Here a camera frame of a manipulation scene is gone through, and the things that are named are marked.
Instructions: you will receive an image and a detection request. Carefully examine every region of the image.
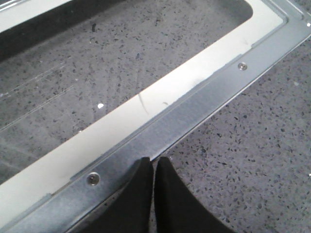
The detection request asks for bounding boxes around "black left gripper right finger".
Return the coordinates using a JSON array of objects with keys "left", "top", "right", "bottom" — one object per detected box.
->
[{"left": 154, "top": 157, "right": 233, "bottom": 233}]

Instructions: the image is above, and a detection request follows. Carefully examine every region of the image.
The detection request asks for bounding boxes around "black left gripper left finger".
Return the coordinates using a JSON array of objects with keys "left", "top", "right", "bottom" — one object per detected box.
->
[{"left": 80, "top": 157, "right": 154, "bottom": 233}]

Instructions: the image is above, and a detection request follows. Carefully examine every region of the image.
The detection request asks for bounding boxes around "silver glass oven door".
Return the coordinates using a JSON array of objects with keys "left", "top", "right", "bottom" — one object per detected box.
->
[{"left": 0, "top": 0, "right": 311, "bottom": 233}]

